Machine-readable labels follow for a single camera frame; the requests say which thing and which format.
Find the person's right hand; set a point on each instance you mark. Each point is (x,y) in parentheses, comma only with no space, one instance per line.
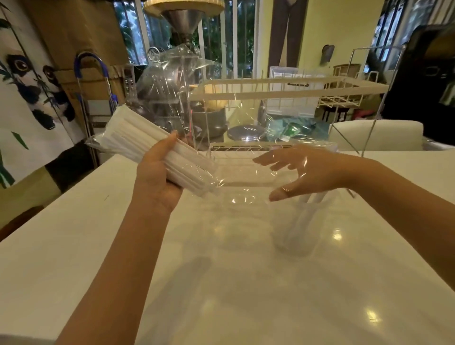
(320,169)

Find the person's left hand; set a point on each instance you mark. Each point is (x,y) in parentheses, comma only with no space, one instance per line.
(153,177)

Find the person's left thumb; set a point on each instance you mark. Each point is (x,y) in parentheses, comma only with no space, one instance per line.
(167,142)

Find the person's right thumb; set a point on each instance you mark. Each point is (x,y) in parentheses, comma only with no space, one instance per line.
(282,193)

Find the bundle of white paper straws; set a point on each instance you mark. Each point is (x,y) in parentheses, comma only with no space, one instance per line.
(138,137)

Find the clear plastic bag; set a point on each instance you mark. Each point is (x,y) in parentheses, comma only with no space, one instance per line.
(234,174)

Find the person's left forearm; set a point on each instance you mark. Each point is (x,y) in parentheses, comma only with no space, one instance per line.
(113,277)

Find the person's right forearm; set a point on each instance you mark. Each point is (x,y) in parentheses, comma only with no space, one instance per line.
(408,208)

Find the white paper straw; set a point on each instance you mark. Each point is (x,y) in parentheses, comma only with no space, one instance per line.
(314,213)

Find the clear drinking glass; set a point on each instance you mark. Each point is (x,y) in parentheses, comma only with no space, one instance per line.
(302,231)

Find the metal cooking pot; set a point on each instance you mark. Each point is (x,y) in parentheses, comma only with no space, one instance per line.
(211,121)

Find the green packet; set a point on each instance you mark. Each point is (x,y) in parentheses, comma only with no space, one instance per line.
(295,128)

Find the round metal lid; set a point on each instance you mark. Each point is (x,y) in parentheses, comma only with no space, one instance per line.
(247,133)

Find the clear plastic storage box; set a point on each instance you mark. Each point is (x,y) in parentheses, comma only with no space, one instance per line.
(288,103)

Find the metal funnel machine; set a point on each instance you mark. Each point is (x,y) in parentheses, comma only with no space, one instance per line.
(179,25)

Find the round wooden tray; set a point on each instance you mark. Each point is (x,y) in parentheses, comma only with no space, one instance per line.
(185,5)

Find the panda print curtain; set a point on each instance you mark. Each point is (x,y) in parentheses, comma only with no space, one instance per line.
(25,92)

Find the brown curtain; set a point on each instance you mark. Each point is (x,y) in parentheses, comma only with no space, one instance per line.
(288,28)

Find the black chair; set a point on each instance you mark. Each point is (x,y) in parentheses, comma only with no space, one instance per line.
(423,81)

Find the grey wall ornament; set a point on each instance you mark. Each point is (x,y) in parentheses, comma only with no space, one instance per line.
(328,54)

